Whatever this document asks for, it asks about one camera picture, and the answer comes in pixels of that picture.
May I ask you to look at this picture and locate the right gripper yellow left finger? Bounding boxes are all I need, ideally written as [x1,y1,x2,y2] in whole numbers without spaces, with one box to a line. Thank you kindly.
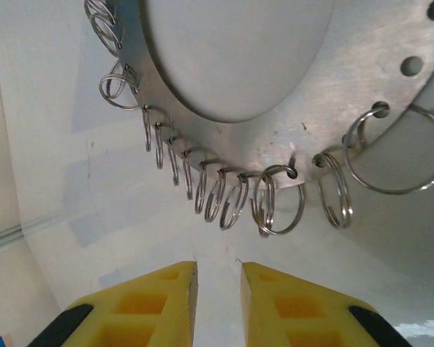
[25,260,200,347]

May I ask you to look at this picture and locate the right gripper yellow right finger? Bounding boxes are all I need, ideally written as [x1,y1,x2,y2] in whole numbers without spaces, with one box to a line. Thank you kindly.
[239,260,419,347]

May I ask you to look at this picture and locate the metal ring plate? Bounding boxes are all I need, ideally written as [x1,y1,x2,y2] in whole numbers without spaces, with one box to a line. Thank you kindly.
[104,0,434,191]

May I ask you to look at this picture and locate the aluminium frame rail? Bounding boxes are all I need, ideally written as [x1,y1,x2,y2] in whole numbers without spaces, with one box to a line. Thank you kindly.
[0,213,72,252]

